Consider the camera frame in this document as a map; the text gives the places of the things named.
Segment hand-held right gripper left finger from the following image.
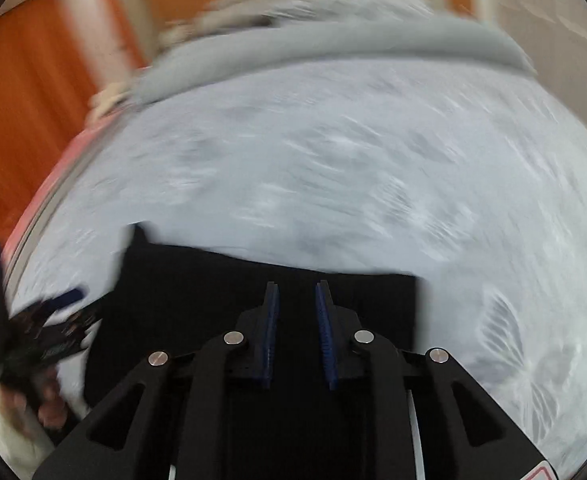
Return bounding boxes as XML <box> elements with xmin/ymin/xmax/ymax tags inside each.
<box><xmin>33</xmin><ymin>282</ymin><xmax>280</xmax><ymax>480</ymax></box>

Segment person's left forearm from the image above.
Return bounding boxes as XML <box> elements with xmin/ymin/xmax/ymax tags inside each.
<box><xmin>0</xmin><ymin>390</ymin><xmax>56</xmax><ymax>461</ymax></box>

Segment white wardrobe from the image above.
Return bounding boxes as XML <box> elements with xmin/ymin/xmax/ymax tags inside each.
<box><xmin>471</xmin><ymin>0</ymin><xmax>587</xmax><ymax>153</ymax></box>

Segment orange curtain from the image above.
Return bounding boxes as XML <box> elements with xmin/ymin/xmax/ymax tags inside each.
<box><xmin>0</xmin><ymin>0</ymin><xmax>146</xmax><ymax>266</ymax></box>

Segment grey folded blanket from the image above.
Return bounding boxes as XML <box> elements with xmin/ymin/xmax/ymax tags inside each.
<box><xmin>133</xmin><ymin>12</ymin><xmax>538</xmax><ymax>107</ymax></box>

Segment person's left hand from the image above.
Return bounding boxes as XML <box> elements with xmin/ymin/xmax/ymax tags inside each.
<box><xmin>0</xmin><ymin>370</ymin><xmax>71</xmax><ymax>430</ymax></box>

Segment black pants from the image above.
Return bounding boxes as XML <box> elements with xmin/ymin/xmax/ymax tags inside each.
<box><xmin>84</xmin><ymin>222</ymin><xmax>420</xmax><ymax>480</ymax></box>

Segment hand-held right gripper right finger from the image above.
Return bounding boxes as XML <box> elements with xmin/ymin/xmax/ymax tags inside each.
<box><xmin>316</xmin><ymin>280</ymin><xmax>554</xmax><ymax>480</ymax></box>

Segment cream flower-shaped cushion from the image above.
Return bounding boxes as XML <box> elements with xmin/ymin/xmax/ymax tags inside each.
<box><xmin>87</xmin><ymin>84</ymin><xmax>141</xmax><ymax>122</ymax></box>

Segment butterfly print duvet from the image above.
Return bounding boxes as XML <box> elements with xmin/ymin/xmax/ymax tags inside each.
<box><xmin>3</xmin><ymin>60</ymin><xmax>587</xmax><ymax>476</ymax></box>

